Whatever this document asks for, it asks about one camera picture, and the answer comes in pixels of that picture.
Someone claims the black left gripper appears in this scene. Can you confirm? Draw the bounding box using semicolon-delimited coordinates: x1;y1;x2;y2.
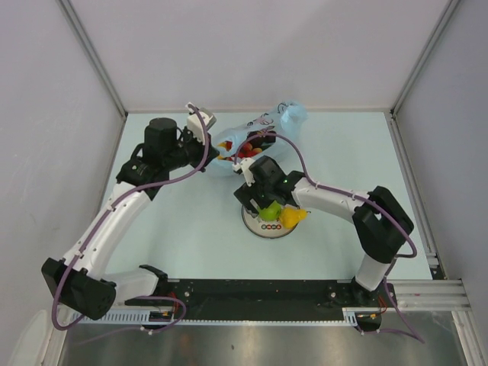
163;126;219;172

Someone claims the green fake apple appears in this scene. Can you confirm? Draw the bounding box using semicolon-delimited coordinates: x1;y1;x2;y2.
258;201;281;222

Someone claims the yellow fake fruit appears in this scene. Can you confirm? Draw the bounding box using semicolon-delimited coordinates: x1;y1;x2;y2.
278;207;308;229

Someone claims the red fake cherry bunch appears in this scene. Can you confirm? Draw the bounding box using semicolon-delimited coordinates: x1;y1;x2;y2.
217;137;275;161

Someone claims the round printed white plate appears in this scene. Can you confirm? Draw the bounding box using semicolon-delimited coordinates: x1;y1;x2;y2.
241;205;298;239

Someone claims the light blue printed plastic bag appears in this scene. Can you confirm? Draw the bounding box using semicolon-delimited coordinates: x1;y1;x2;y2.
207;101;308;177

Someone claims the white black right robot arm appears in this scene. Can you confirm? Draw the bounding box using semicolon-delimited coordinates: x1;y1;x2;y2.
233;156;414;306

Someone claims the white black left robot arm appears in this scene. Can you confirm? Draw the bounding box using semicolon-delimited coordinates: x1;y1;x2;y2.
41;110;219;320

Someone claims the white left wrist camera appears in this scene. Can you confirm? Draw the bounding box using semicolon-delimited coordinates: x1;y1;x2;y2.
185;103;217;144

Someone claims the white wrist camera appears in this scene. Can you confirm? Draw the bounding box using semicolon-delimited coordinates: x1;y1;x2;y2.
185;103;217;144
233;158;255;187

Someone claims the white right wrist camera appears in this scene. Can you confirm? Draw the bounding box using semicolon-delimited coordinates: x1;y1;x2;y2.
233;158;255;187

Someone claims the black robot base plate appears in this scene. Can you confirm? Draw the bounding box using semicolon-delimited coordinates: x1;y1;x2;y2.
125;278;398;332

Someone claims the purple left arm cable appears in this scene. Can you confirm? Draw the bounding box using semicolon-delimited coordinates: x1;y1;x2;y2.
50;103;211;331

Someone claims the aluminium frame rail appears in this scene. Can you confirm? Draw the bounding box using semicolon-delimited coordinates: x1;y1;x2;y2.
390;280;470;311

